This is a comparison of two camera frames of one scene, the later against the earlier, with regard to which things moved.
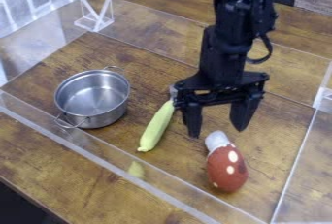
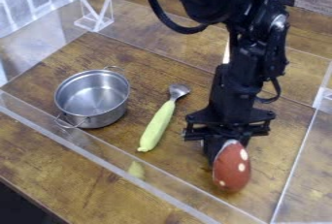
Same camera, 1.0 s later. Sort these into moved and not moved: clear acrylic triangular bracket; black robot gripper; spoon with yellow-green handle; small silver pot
Moved: black robot gripper
Not moved: clear acrylic triangular bracket; small silver pot; spoon with yellow-green handle
